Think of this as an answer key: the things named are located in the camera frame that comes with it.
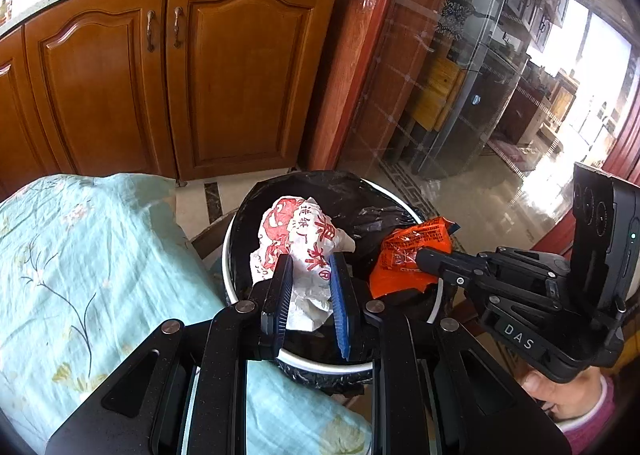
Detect person's right hand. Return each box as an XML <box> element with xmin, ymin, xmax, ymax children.
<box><xmin>521</xmin><ymin>368</ymin><xmax>609</xmax><ymax>421</ymax></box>

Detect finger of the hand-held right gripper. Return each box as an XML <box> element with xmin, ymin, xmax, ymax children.
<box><xmin>416</xmin><ymin>246</ymin><xmax>571</xmax><ymax>312</ymax></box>
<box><xmin>440</xmin><ymin>274</ymin><xmax>562</xmax><ymax>367</ymax></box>

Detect wooden cabinet door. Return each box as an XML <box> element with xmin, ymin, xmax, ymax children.
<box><xmin>0</xmin><ymin>27</ymin><xmax>62</xmax><ymax>202</ymax></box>
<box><xmin>24</xmin><ymin>0</ymin><xmax>177</xmax><ymax>179</ymax></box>
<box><xmin>166</xmin><ymin>0</ymin><xmax>337</xmax><ymax>182</ymax></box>

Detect white bin with black bag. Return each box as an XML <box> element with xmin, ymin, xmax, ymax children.
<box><xmin>220</xmin><ymin>170</ymin><xmax>459</xmax><ymax>397</ymax></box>

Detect white paper bag red print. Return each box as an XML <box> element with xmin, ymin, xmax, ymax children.
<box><xmin>248</xmin><ymin>195</ymin><xmax>357</xmax><ymax>332</ymax></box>

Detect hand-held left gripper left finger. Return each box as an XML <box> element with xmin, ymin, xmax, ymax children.
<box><xmin>45</xmin><ymin>254</ymin><xmax>295</xmax><ymax>455</ymax></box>

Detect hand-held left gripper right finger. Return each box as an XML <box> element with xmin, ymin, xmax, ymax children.
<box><xmin>328</xmin><ymin>252</ymin><xmax>572</xmax><ymax>455</ymax></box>

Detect orange snack packet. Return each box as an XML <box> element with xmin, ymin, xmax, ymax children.
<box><xmin>368</xmin><ymin>216</ymin><xmax>461</xmax><ymax>300</ymax></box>

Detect teal floral tablecloth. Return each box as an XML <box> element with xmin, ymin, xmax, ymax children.
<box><xmin>0</xmin><ymin>173</ymin><xmax>374</xmax><ymax>455</ymax></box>

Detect red wooden glass cabinet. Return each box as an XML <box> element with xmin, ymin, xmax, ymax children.
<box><xmin>307</xmin><ymin>0</ymin><xmax>640</xmax><ymax>247</ymax></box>

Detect person's right forearm pink sleeve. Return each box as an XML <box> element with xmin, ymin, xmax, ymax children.
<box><xmin>556</xmin><ymin>376</ymin><xmax>629</xmax><ymax>455</ymax></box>

